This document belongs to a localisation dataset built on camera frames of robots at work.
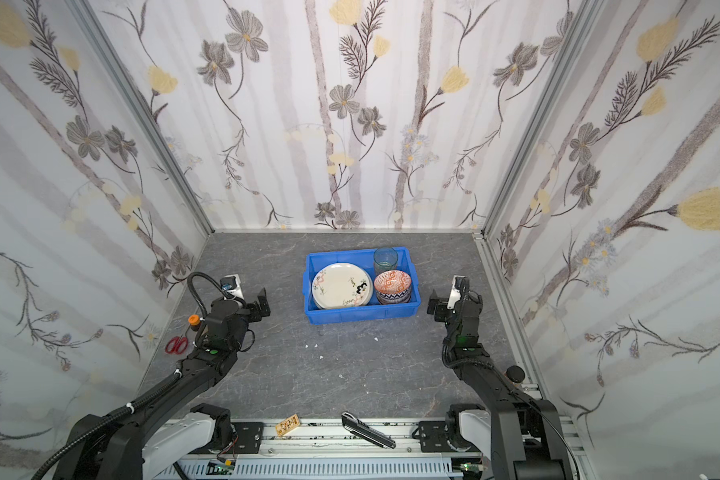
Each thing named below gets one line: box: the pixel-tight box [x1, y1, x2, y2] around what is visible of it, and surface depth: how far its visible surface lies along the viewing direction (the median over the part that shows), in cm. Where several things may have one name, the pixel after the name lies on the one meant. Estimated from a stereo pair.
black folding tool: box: [341, 411, 397, 449], surface depth 76 cm
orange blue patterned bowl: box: [374, 270, 412, 305], surface depth 97 cm
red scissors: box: [165, 334, 189, 355], surface depth 92 cm
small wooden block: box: [276, 414, 301, 437], surface depth 76 cm
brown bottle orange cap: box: [188, 314, 201, 331], surface depth 87 cm
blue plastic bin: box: [302, 249, 374, 325], surface depth 98 cm
